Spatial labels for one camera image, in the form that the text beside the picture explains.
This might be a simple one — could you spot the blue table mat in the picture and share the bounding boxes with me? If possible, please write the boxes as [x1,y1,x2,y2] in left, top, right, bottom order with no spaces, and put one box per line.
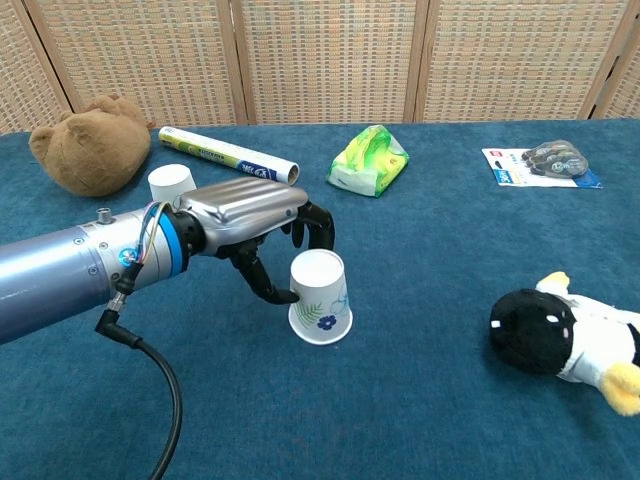
[0,118,640,480]

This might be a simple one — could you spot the black white penguin plush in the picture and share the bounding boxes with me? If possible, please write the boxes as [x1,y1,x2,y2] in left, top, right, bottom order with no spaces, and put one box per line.
[488,271,640,417]

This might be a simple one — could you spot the green tissue pack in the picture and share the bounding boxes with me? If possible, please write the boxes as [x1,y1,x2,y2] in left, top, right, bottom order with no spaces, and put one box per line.
[325,124,411,200]

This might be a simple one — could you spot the white cling film roll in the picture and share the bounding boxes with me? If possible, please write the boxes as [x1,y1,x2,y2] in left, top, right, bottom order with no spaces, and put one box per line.
[158,126,301,185]

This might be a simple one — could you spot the brown plush bear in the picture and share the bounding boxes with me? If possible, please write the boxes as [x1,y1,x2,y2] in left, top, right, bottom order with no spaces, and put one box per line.
[28,94,154,198]

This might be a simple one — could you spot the correction tape blister pack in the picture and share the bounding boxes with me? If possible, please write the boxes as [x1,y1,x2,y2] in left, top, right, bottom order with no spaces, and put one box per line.
[481,139,604,190]

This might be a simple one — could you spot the woven folding screen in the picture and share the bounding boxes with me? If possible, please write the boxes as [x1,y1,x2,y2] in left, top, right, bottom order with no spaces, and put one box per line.
[0,0,640,135]

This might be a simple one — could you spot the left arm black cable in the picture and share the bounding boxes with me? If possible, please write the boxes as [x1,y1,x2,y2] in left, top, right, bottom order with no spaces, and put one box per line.
[94,264,184,480]

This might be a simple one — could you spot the white paper cup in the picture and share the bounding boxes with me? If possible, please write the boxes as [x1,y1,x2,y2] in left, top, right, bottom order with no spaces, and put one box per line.
[147,163,197,209]
[287,248,354,346]

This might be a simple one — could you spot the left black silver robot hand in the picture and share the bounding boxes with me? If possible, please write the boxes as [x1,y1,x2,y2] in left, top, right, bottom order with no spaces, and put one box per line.
[172,180,337,305]

